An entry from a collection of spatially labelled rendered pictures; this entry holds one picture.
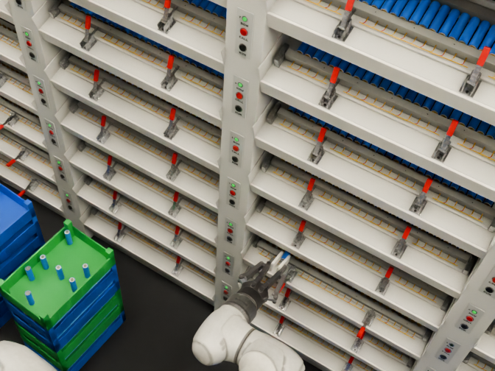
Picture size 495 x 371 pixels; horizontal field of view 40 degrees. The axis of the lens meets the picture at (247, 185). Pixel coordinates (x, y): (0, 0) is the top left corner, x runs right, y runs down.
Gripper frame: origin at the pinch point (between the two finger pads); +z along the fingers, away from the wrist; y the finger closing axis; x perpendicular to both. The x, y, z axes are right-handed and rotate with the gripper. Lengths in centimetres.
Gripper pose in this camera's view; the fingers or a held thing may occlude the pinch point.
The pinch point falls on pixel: (279, 263)
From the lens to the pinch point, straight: 201.4
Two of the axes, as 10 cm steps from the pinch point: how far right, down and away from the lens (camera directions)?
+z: 5.1, -4.9, 7.1
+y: -8.4, -4.6, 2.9
